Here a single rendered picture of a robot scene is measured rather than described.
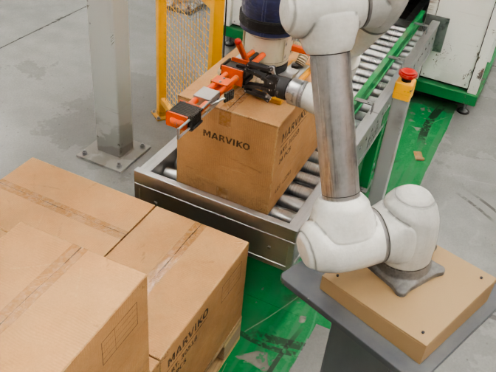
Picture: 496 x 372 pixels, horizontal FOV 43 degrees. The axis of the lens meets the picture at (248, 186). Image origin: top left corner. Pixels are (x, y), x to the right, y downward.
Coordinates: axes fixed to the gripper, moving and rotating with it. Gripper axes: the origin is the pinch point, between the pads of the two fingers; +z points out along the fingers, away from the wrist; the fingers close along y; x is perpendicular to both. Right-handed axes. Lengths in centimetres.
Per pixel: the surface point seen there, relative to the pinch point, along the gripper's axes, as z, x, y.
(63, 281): -4, -98, 13
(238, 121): -4.9, -4.5, 15.6
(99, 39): 102, 58, 39
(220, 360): -21, -36, 105
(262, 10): -1.0, 15.4, -17.6
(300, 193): -26, 17, 54
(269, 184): -19.4, -4.4, 37.6
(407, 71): -50, 45, 3
